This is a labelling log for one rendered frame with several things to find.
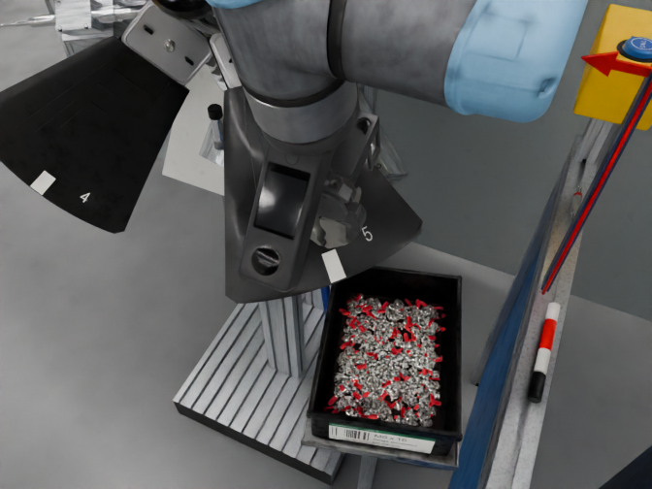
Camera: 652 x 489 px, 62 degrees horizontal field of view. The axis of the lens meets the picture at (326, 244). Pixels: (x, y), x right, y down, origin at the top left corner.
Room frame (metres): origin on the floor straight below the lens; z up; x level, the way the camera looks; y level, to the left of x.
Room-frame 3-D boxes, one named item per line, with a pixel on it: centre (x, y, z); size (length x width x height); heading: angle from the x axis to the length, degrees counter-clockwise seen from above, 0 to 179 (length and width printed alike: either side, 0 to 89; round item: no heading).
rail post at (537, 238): (0.72, -0.44, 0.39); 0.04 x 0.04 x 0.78; 65
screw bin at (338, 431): (0.34, -0.08, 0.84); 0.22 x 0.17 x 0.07; 171
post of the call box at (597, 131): (0.69, -0.42, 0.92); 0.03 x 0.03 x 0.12; 65
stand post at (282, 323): (0.72, 0.11, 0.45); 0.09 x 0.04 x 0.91; 65
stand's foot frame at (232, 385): (0.81, 0.07, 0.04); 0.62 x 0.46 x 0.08; 155
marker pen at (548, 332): (0.33, -0.26, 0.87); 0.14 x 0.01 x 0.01; 156
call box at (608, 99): (0.69, -0.42, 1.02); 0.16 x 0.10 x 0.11; 155
